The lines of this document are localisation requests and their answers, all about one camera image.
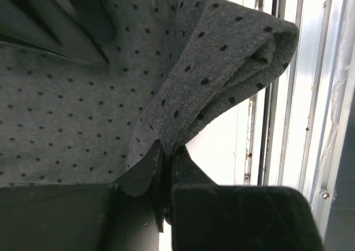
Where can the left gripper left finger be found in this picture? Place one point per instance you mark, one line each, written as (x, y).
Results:
(126, 214)

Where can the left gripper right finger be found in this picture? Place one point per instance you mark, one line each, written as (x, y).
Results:
(207, 216)

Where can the dark grey dotted skirt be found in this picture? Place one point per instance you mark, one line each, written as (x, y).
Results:
(174, 66)

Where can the aluminium rail frame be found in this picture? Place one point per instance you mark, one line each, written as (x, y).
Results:
(297, 125)

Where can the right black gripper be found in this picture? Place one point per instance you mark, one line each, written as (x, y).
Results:
(71, 29)

